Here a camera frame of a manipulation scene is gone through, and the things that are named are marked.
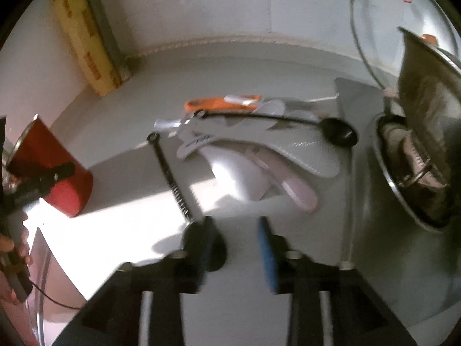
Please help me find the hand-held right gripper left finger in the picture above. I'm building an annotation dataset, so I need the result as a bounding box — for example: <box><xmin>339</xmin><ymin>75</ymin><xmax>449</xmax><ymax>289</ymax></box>
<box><xmin>54</xmin><ymin>216</ymin><xmax>216</xmax><ymax>346</ymax></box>

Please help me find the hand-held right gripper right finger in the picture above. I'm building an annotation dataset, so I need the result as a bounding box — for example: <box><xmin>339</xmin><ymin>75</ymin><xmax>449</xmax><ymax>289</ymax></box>
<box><xmin>257</xmin><ymin>217</ymin><xmax>418</xmax><ymax>346</ymax></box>

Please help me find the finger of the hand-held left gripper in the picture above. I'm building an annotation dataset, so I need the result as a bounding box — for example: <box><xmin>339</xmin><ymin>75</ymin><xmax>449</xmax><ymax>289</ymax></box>
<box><xmin>9</xmin><ymin>162</ymin><xmax>76</xmax><ymax>206</ymax></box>

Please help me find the red metal cup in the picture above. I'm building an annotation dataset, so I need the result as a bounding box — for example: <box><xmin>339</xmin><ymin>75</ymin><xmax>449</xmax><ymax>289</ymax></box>
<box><xmin>5</xmin><ymin>114</ymin><xmax>94</xmax><ymax>218</ymax></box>

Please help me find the pink plastic spoon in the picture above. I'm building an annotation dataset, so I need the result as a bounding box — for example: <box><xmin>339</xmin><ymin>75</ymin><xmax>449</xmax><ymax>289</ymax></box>
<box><xmin>248</xmin><ymin>149</ymin><xmax>318</xmax><ymax>213</ymax></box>

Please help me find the black ladle beaded handle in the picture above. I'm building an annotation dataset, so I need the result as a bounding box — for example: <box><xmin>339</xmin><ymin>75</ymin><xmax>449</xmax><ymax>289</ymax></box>
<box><xmin>147</xmin><ymin>133</ymin><xmax>228</xmax><ymax>272</ymax></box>

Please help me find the white dotted rice paddle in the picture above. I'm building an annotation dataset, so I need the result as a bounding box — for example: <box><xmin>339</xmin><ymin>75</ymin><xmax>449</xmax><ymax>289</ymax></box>
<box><xmin>176</xmin><ymin>113</ymin><xmax>342</xmax><ymax>179</ymax></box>

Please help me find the black ladle smooth handle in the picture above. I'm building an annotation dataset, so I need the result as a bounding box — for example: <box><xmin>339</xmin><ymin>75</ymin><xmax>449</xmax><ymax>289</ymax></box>
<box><xmin>192</xmin><ymin>110</ymin><xmax>359</xmax><ymax>148</ymax></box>

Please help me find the orange handled serrated knife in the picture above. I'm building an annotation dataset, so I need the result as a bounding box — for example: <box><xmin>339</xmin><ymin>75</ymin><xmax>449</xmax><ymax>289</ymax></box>
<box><xmin>184</xmin><ymin>95</ymin><xmax>263</xmax><ymax>113</ymax></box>

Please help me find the person's left hand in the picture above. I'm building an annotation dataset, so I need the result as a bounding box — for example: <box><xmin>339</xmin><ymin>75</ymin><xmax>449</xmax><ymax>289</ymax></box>
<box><xmin>0</xmin><ymin>213</ymin><xmax>34</xmax><ymax>307</ymax></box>

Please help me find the yellow cling wrap box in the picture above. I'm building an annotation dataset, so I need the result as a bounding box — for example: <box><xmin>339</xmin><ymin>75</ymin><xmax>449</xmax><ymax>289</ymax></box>
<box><xmin>50</xmin><ymin>0</ymin><xmax>125</xmax><ymax>97</ymax></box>

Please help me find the grey pipe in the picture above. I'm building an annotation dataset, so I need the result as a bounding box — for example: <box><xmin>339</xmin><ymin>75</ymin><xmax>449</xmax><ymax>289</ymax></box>
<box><xmin>81</xmin><ymin>0</ymin><xmax>131</xmax><ymax>80</ymax></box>

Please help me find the white cloth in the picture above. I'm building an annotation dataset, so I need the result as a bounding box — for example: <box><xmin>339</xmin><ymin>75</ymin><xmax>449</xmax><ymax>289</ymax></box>
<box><xmin>382</xmin><ymin>123</ymin><xmax>429</xmax><ymax>184</ymax></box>

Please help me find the dark wok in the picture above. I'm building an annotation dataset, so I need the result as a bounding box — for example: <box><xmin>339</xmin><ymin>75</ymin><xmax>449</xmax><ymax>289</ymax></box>
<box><xmin>396</xmin><ymin>27</ymin><xmax>461</xmax><ymax>188</ymax></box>

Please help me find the glass pot lid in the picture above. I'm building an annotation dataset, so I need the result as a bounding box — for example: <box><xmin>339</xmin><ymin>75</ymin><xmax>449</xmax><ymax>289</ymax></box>
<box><xmin>350</xmin><ymin>0</ymin><xmax>461</xmax><ymax>91</ymax></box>

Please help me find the black cable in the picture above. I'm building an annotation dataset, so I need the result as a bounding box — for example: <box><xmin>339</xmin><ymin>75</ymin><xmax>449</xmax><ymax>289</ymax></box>
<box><xmin>32</xmin><ymin>283</ymin><xmax>82</xmax><ymax>311</ymax></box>

